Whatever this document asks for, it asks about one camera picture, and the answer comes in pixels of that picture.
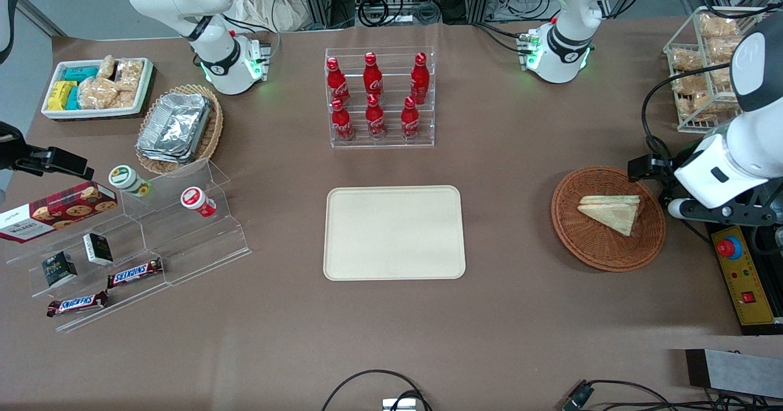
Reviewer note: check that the rice cracker packet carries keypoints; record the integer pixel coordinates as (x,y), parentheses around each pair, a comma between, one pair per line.
(98,93)
(107,67)
(129,74)

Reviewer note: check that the round brown wicker basket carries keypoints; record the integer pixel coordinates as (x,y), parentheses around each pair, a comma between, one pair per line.
(587,246)

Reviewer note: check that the red-lid yogurt cup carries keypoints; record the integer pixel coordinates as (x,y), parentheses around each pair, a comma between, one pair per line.
(197,201)

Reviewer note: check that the clear acrylic step shelf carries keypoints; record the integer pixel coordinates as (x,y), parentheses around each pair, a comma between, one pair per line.
(183,240)

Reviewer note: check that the red cola bottle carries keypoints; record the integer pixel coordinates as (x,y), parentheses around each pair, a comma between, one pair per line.
(337,84)
(375,120)
(372,77)
(419,81)
(342,123)
(409,122)

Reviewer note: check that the beige plastic tray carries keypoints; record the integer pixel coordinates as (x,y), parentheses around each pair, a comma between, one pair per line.
(394,233)

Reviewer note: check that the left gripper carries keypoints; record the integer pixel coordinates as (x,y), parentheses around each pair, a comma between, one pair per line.
(662,169)

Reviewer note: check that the oval light wicker basket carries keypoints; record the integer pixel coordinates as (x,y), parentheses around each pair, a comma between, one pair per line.
(211,133)

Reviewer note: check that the red tartan cookie box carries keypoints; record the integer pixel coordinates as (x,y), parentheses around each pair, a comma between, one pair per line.
(58,212)

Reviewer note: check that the stack of foil trays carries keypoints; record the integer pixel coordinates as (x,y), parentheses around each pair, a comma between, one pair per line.
(174,126)

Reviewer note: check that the clear acrylic bottle rack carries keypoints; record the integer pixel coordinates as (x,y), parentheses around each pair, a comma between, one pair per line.
(382,142)

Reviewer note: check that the plastic-wrapped sandwich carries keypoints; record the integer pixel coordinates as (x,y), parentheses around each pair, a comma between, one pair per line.
(615,212)

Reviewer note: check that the white rectangular snack tray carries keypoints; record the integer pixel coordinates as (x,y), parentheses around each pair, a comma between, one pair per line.
(52,113)

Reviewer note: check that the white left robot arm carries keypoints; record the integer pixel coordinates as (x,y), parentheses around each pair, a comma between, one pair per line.
(572,7)

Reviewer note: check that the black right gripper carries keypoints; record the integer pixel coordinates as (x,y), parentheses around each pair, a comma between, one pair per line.
(13,155)

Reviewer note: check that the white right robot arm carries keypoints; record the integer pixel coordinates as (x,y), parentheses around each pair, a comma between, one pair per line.
(208,7)

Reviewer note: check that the green-lid yogurt cup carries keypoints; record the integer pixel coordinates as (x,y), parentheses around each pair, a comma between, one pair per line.
(127,180)

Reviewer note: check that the beige cloth bag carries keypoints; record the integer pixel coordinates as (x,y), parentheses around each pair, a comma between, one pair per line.
(269,4)

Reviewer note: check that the teal snack packet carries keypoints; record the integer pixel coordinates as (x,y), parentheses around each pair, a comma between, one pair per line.
(81,73)

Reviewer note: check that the wrapped pastry packet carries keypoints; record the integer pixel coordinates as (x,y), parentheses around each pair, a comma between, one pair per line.
(723,49)
(686,60)
(691,84)
(719,25)

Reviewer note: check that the yellow emergency stop box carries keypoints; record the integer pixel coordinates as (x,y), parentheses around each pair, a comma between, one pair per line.
(743,276)

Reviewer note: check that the yellow snack packet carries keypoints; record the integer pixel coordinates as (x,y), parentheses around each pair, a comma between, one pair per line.
(60,96)

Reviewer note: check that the Snickers chocolate bar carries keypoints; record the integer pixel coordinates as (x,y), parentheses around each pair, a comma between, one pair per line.
(77,304)
(136,273)

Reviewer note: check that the small black box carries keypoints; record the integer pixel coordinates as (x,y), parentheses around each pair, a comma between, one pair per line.
(59,269)
(98,249)

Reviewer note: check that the grey flat panel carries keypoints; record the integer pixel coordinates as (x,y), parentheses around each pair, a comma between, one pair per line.
(740,371)

